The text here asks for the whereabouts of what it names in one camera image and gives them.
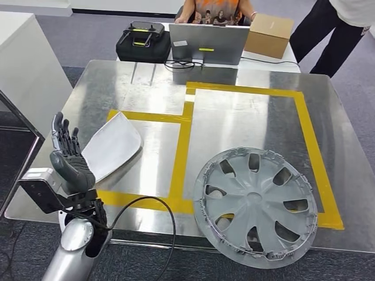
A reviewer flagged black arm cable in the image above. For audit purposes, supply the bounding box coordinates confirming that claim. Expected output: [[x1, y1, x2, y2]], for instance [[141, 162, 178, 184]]
[[67, 196, 176, 281]]

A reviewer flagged silver laptop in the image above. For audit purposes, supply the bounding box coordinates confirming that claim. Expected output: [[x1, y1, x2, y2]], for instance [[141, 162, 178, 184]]
[[169, 23, 250, 67]]

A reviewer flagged black carry case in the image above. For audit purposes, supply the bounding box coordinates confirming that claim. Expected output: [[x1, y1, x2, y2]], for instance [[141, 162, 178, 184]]
[[116, 30, 172, 64]]

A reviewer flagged white block cabinet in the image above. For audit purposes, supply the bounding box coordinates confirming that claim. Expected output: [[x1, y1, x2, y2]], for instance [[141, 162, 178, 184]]
[[0, 11, 73, 136]]

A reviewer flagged stainless steel workbench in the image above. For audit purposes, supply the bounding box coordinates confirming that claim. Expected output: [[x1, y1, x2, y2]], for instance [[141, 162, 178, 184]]
[[4, 59, 375, 255]]

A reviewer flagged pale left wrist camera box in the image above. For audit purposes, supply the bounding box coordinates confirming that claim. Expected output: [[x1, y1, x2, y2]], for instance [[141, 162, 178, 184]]
[[17, 167, 67, 215]]

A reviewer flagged person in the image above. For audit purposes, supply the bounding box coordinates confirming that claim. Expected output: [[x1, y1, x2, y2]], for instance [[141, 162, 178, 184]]
[[290, 0, 375, 78], [175, 0, 259, 26]]

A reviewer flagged silver wheel hubcap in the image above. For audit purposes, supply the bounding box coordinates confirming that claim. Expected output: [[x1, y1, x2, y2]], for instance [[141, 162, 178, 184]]
[[192, 146, 318, 270]]

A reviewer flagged black remote controller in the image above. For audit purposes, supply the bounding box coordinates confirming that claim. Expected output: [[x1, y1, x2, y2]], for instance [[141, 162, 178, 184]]
[[124, 21, 166, 48]]

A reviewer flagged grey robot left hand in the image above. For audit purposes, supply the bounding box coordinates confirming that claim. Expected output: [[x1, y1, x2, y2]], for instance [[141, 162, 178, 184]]
[[50, 111, 97, 195]]

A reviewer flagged black laptop cable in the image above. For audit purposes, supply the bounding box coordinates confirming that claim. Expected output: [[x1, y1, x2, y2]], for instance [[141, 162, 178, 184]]
[[163, 58, 204, 73]]

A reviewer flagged brown cardboard box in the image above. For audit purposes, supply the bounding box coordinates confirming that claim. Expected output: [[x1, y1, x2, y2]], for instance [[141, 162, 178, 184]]
[[243, 13, 295, 60]]

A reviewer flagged dark metal desk frame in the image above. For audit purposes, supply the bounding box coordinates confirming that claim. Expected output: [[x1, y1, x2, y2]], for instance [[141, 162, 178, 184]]
[[0, 91, 45, 218]]

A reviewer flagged white table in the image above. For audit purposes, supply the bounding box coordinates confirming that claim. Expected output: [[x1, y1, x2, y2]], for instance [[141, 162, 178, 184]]
[[116, 21, 302, 74]]

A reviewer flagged white curved panel part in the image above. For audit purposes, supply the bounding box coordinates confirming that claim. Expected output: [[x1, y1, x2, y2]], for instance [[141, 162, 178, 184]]
[[82, 111, 144, 184]]

